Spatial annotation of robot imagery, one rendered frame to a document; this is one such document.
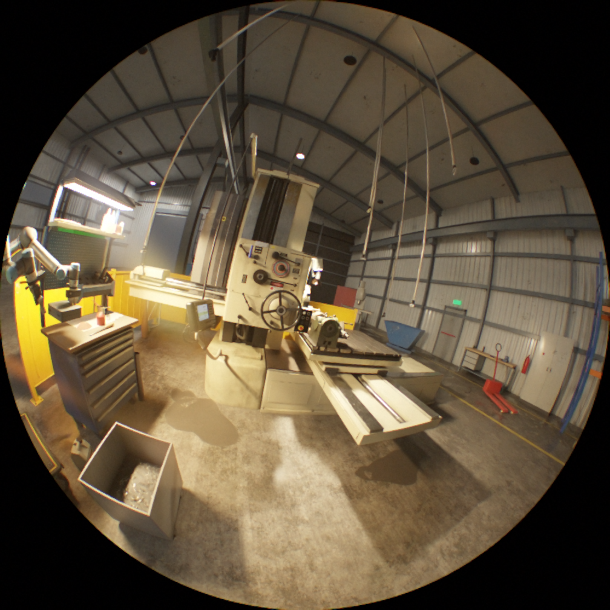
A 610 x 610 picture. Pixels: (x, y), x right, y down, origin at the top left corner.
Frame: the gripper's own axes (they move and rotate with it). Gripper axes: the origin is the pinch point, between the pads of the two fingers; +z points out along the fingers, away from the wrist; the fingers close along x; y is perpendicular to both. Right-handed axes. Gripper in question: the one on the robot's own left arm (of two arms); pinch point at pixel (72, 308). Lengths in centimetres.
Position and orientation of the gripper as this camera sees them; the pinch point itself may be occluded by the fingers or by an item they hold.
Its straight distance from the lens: 177.3
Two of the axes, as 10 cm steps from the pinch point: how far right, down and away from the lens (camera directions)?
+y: 9.7, 2.0, 1.6
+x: -1.4, -1.4, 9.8
